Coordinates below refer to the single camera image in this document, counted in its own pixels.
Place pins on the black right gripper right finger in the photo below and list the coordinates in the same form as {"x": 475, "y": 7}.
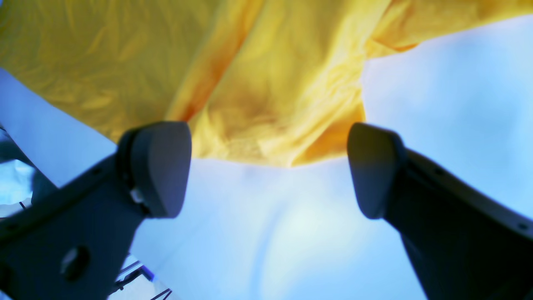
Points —
{"x": 462, "y": 245}

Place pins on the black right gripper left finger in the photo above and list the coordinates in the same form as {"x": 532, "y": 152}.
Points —
{"x": 72, "y": 245}

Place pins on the orange t-shirt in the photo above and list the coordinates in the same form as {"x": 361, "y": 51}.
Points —
{"x": 266, "y": 82}

